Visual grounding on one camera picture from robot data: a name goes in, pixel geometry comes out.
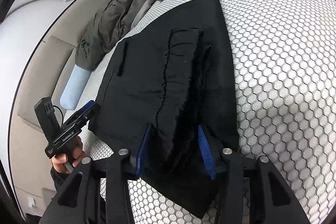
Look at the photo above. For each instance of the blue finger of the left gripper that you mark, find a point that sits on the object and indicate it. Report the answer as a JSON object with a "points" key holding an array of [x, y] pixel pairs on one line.
{"points": [[84, 114]]}

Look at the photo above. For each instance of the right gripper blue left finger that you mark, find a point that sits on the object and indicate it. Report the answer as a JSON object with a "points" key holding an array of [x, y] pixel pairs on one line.
{"points": [[97, 191]]}

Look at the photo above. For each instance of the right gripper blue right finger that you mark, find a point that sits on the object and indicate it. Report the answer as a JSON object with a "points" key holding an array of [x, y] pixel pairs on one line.
{"points": [[271, 200]]}

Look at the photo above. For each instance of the black pants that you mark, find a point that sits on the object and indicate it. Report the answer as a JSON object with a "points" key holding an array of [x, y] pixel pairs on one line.
{"points": [[176, 74]]}

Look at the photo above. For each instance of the person's left hand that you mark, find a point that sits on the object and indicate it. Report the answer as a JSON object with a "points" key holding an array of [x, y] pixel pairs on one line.
{"points": [[75, 155]]}

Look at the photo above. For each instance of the light blue pillow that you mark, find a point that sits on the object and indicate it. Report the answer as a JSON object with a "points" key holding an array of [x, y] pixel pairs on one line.
{"points": [[74, 88]]}

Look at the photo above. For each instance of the beige upholstered headboard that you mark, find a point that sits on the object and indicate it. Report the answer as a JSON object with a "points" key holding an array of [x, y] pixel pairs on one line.
{"points": [[46, 75]]}

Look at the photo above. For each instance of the white honeycomb mattress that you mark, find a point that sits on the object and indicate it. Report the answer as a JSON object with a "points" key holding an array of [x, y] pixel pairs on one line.
{"points": [[284, 57]]}

